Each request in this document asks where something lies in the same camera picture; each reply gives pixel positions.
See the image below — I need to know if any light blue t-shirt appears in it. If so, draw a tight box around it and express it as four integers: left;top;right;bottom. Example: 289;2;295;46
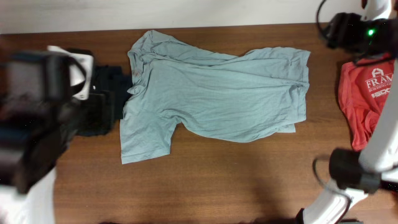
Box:
120;30;310;164

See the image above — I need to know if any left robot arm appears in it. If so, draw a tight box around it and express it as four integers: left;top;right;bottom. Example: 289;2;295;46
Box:
1;52;86;223

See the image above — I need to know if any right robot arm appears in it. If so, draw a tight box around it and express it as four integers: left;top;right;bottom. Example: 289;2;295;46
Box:
295;0;397;224

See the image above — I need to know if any folded black garment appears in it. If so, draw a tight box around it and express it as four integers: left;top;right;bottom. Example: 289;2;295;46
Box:
77;65;132;137

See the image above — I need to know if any red printed t-shirt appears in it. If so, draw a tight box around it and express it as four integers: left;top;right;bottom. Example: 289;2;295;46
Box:
338;60;394;151

